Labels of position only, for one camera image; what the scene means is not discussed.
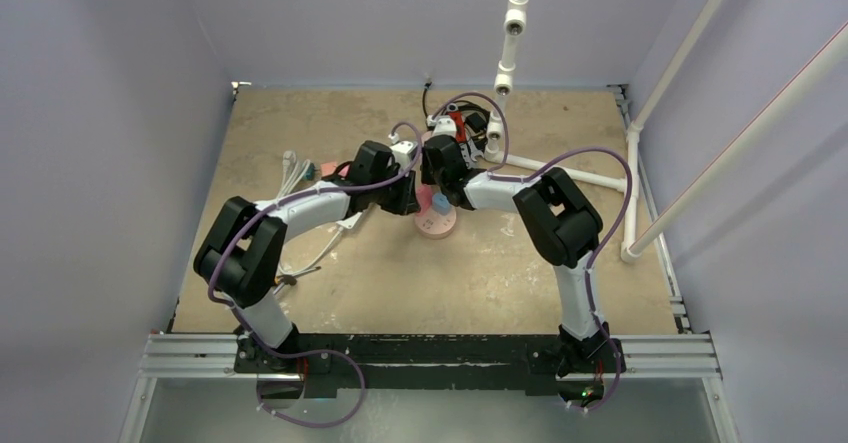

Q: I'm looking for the black coiled cable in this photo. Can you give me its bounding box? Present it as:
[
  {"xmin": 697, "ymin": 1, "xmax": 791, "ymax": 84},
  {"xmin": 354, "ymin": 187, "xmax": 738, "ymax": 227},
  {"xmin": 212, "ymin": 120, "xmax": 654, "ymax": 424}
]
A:
[{"xmin": 421, "ymin": 81, "xmax": 492, "ymax": 156}]

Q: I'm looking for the round pink socket base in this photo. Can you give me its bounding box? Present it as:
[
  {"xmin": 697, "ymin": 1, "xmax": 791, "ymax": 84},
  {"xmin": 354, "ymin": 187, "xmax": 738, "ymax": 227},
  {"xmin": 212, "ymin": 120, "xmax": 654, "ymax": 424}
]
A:
[{"xmin": 413, "ymin": 208, "xmax": 457, "ymax": 240}]

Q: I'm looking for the pink power strip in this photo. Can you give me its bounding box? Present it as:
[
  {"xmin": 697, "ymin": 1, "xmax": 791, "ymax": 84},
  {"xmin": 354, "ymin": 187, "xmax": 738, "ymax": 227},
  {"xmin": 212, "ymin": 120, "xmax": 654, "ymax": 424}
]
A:
[{"xmin": 335, "ymin": 162, "xmax": 350, "ymax": 178}]

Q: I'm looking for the red handled adjustable wrench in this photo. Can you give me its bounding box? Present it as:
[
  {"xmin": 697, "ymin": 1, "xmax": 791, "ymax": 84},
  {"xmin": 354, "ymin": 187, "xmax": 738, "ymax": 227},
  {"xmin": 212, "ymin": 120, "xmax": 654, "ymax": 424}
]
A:
[{"xmin": 448, "ymin": 111, "xmax": 478, "ymax": 168}]

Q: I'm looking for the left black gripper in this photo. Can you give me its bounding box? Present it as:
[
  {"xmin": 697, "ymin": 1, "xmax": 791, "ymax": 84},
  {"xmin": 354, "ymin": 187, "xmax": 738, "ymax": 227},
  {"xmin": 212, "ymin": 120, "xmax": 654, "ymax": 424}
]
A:
[{"xmin": 369, "ymin": 165, "xmax": 419, "ymax": 216}]

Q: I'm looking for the white PVC pipe frame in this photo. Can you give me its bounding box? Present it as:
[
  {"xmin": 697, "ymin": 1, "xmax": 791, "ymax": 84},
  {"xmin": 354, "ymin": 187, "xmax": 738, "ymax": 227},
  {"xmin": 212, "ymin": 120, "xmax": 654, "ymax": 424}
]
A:
[{"xmin": 485, "ymin": 0, "xmax": 847, "ymax": 263}]

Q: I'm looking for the salmon pink USB charger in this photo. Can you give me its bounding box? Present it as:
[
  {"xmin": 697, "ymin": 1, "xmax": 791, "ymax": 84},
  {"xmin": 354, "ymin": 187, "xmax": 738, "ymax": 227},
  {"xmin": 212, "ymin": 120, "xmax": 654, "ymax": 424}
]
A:
[{"xmin": 319, "ymin": 161, "xmax": 338, "ymax": 178}]

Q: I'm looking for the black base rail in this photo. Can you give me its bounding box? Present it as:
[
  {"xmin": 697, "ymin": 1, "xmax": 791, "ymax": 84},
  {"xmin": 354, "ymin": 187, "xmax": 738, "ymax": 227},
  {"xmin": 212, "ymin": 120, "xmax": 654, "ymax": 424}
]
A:
[{"xmin": 135, "ymin": 332, "xmax": 723, "ymax": 402}]

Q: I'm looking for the black power adapter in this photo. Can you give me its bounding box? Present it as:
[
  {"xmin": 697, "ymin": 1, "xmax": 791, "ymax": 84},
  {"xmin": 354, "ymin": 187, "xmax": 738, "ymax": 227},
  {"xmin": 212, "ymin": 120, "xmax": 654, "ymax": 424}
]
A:
[{"xmin": 465, "ymin": 113, "xmax": 488, "ymax": 134}]

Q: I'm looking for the blue plug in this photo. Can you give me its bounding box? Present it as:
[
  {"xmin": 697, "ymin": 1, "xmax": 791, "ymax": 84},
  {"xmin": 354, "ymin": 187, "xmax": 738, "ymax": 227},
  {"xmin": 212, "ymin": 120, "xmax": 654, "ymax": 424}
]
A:
[{"xmin": 431, "ymin": 193, "xmax": 453, "ymax": 216}]

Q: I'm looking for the pink plug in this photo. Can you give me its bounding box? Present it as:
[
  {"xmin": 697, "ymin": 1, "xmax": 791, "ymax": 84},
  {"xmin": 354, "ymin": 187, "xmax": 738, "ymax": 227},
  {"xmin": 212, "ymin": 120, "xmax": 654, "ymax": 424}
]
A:
[{"xmin": 415, "ymin": 185, "xmax": 433, "ymax": 214}]

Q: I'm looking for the yellow black screwdriver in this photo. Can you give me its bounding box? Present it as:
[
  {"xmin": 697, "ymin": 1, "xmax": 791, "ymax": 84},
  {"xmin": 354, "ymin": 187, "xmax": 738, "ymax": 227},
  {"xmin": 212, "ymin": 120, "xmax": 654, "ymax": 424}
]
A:
[{"xmin": 274, "ymin": 266, "xmax": 321, "ymax": 294}]

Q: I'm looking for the white power strip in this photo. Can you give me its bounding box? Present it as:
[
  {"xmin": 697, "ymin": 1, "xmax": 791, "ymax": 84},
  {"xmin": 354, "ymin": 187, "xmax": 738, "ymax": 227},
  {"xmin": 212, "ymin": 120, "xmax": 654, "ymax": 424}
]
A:
[{"xmin": 336, "ymin": 212, "xmax": 365, "ymax": 231}]

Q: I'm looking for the white power cable with plug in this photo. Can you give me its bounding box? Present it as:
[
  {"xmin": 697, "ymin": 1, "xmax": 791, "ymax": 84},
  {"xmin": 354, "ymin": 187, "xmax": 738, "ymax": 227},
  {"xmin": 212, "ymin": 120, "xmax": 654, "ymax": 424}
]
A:
[{"xmin": 272, "ymin": 150, "xmax": 356, "ymax": 278}]

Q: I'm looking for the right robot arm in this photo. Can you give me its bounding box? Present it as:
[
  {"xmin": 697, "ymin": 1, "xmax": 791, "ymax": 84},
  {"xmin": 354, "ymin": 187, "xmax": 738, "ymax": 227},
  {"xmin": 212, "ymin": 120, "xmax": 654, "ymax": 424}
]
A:
[{"xmin": 423, "ymin": 135, "xmax": 608, "ymax": 370}]

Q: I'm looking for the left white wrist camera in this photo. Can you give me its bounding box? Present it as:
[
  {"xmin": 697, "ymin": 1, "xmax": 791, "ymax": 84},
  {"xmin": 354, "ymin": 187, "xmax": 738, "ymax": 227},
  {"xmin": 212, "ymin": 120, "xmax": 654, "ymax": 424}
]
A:
[{"xmin": 390, "ymin": 140, "xmax": 419, "ymax": 174}]

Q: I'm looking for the teal USB charger plug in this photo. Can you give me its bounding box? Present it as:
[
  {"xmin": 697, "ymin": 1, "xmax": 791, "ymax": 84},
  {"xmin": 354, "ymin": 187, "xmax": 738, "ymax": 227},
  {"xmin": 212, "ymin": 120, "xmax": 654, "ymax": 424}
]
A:
[{"xmin": 303, "ymin": 163, "xmax": 316, "ymax": 181}]

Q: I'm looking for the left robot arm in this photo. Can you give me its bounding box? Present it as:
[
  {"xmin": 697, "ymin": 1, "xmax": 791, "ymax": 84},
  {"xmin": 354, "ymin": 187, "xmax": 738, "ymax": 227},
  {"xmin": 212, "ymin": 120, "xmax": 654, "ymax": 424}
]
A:
[{"xmin": 193, "ymin": 140, "xmax": 421, "ymax": 372}]

